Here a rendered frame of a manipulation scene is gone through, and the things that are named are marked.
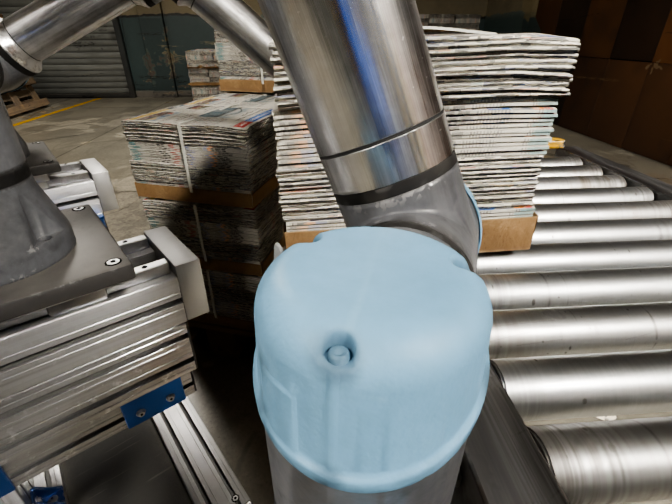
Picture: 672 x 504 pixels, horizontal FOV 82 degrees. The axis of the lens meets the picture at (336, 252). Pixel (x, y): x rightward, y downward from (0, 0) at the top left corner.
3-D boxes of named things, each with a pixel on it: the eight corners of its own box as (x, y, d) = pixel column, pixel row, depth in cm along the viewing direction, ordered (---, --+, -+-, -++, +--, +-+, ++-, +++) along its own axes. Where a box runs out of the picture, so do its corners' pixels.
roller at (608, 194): (384, 213, 70) (386, 188, 67) (632, 206, 73) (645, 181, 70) (389, 228, 66) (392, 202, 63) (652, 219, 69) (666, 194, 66)
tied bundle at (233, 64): (219, 92, 155) (210, 25, 144) (252, 84, 180) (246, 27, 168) (309, 96, 146) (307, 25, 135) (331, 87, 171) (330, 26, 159)
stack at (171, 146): (176, 348, 146) (114, 119, 106) (285, 221, 245) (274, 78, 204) (272, 366, 138) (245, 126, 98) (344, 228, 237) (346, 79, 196)
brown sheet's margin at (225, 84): (219, 90, 155) (218, 78, 152) (252, 83, 179) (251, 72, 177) (309, 94, 146) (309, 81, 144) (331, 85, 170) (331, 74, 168)
